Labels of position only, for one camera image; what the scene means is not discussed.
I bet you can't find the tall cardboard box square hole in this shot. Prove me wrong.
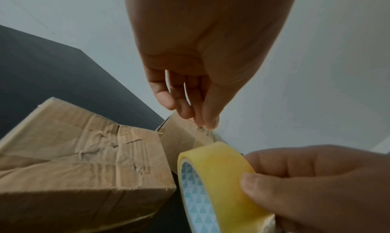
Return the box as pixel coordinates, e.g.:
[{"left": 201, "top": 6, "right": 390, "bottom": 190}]
[{"left": 157, "top": 111, "right": 226, "bottom": 172}]

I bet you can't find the small cardboard box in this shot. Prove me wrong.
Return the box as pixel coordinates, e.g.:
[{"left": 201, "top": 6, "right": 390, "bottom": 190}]
[{"left": 0, "top": 96, "right": 178, "bottom": 233}]

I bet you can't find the person's right hand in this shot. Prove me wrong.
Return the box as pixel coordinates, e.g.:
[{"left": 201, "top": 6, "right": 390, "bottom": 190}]
[{"left": 240, "top": 144, "right": 390, "bottom": 233}]

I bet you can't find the person's left hand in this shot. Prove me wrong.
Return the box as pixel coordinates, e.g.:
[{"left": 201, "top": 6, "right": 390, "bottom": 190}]
[{"left": 123, "top": 0, "right": 301, "bottom": 130}]

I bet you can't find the yellow tape roll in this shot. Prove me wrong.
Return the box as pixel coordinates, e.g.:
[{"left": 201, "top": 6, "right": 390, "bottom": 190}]
[{"left": 177, "top": 126, "right": 277, "bottom": 233}]

